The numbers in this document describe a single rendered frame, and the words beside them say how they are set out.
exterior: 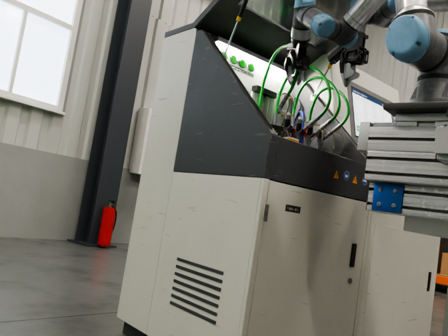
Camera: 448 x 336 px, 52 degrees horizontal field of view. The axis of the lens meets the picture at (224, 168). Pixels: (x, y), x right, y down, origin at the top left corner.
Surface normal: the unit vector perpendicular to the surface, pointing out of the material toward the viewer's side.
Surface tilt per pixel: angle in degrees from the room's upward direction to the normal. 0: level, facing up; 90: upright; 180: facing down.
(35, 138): 90
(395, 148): 90
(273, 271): 90
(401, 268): 90
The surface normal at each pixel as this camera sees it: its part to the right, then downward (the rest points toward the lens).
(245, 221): -0.75, -0.18
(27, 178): 0.75, 0.06
